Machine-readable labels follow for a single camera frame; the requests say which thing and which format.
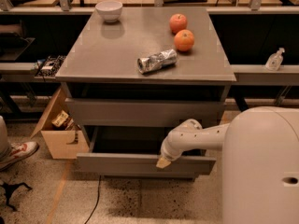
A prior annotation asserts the grey drawer cabinet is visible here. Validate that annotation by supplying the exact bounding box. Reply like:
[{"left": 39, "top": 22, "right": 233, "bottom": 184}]
[{"left": 55, "top": 6, "right": 237, "bottom": 181}]

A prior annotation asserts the red apple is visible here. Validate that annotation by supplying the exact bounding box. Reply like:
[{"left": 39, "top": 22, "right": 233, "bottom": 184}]
[{"left": 169, "top": 14, "right": 188, "bottom": 34}]

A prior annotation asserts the white ceramic bowl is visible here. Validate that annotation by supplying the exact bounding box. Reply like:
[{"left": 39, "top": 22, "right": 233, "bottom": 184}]
[{"left": 95, "top": 1, "right": 122, "bottom": 22}]

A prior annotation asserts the snack bag in box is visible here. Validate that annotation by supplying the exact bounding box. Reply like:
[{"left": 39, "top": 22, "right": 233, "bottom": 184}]
[{"left": 51, "top": 110, "right": 69, "bottom": 128}]

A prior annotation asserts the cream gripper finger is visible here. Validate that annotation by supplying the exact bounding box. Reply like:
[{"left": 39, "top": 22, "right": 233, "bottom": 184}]
[{"left": 156, "top": 157, "right": 171, "bottom": 169}]

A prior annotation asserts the black chair base leg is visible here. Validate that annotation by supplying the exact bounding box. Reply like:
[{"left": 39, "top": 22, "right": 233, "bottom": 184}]
[{"left": 0, "top": 181, "right": 33, "bottom": 212}]

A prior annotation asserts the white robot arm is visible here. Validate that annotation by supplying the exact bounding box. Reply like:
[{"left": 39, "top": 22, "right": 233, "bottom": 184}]
[{"left": 156, "top": 106, "right": 299, "bottom": 224}]

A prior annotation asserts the black white patterned notebook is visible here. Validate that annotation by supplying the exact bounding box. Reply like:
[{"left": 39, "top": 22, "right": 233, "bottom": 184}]
[{"left": 36, "top": 55, "right": 65, "bottom": 77}]

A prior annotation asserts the white red sneaker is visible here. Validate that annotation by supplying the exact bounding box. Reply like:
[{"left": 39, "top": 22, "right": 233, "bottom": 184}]
[{"left": 0, "top": 142, "right": 39, "bottom": 171}]

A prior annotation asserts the crushed silver can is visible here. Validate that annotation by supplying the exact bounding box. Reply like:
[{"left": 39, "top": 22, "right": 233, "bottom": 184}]
[{"left": 137, "top": 49, "right": 178, "bottom": 74}]

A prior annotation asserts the grey bottom drawer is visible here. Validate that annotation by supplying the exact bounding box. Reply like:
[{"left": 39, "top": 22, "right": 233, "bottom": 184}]
[{"left": 102, "top": 174, "right": 200, "bottom": 180}]

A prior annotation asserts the cardboard box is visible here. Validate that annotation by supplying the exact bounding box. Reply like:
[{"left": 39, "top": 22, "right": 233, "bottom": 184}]
[{"left": 31, "top": 88, "right": 89, "bottom": 159}]

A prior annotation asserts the black floor cable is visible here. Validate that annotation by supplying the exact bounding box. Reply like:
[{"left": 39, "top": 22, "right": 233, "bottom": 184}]
[{"left": 83, "top": 175, "right": 102, "bottom": 224}]

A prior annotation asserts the grey top drawer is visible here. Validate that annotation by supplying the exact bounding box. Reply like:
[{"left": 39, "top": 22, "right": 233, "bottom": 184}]
[{"left": 65, "top": 98, "right": 224, "bottom": 127}]

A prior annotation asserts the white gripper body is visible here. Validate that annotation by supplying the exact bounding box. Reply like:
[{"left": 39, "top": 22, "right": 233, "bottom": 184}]
[{"left": 161, "top": 136, "right": 183, "bottom": 161}]

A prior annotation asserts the orange fruit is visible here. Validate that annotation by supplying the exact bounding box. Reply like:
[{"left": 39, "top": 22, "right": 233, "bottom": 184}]
[{"left": 174, "top": 29, "right": 194, "bottom": 51}]

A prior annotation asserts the grey drawer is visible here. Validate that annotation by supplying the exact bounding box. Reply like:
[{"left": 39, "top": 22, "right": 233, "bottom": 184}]
[
  {"left": 65, "top": 98, "right": 224, "bottom": 127},
  {"left": 77, "top": 126, "right": 216, "bottom": 175},
  {"left": 102, "top": 174, "right": 200, "bottom": 180}
]

